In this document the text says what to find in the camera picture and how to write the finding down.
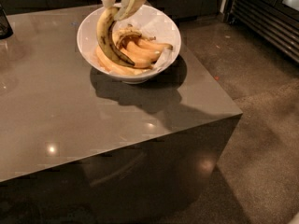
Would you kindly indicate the white paper bowl liner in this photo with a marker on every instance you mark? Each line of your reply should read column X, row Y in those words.
column 155, row 22

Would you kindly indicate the spotted yellow banana back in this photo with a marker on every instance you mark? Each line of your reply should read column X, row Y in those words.
column 120, row 35

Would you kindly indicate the spotted yellow banana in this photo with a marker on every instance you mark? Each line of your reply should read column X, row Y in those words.
column 120, row 35
column 104, row 30

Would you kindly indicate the dark object table corner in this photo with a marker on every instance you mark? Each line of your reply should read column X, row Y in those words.
column 5, row 28

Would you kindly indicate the dark slatted appliance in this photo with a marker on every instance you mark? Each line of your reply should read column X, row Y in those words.
column 277, row 21

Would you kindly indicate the orange banana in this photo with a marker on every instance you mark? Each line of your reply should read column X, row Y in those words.
column 150, row 54
column 114, row 68
column 146, row 44
column 140, row 62

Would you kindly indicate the orange banana left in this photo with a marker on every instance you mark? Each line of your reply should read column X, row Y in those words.
column 114, row 68

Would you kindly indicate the orange banana upper right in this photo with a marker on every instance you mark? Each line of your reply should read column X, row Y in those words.
column 150, row 54

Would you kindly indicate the white ceramic bowl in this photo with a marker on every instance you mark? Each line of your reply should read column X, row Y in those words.
column 162, row 25

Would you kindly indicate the orange banana middle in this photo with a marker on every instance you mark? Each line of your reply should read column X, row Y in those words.
column 140, row 62

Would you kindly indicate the orange banana far right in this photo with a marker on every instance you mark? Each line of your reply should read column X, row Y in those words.
column 146, row 44

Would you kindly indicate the spotted yellow banana front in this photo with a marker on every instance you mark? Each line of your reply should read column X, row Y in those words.
column 104, row 30

